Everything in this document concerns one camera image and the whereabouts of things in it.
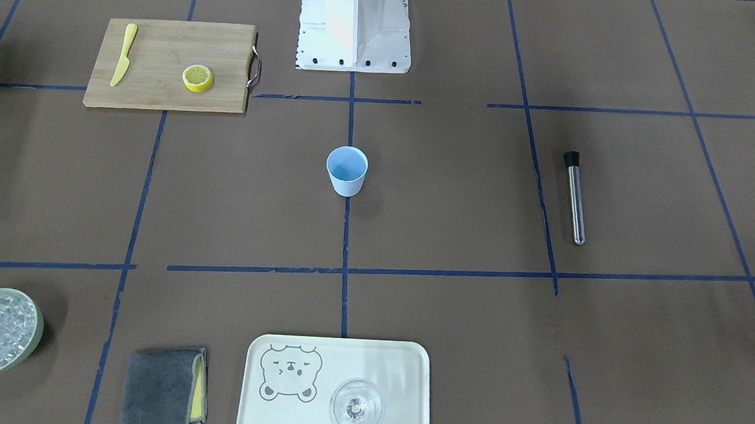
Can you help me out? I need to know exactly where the yellow plastic knife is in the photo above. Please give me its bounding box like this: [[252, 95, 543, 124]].
[[110, 23, 139, 87]]

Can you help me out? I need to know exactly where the light blue plastic cup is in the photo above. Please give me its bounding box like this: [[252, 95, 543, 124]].
[[326, 146, 369, 197]]

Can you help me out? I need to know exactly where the steel muddler black tip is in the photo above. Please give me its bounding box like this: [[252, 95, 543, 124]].
[[563, 150, 586, 246]]

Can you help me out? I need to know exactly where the grey yellow folded cloth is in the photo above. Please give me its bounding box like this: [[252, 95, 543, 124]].
[[120, 347, 208, 424]]

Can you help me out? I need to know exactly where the clear wine glass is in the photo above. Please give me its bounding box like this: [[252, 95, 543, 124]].
[[329, 378, 384, 424]]

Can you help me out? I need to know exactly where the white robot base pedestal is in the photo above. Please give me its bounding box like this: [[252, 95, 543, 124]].
[[295, 0, 412, 74]]

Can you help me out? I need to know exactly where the yellow lemon slice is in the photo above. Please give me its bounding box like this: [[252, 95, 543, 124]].
[[181, 64, 215, 93]]

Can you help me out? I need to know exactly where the bamboo cutting board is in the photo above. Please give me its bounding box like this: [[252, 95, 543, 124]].
[[83, 18, 257, 114]]

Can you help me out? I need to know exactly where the cream bear tray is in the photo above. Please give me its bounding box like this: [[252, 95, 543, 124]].
[[236, 335, 431, 424]]

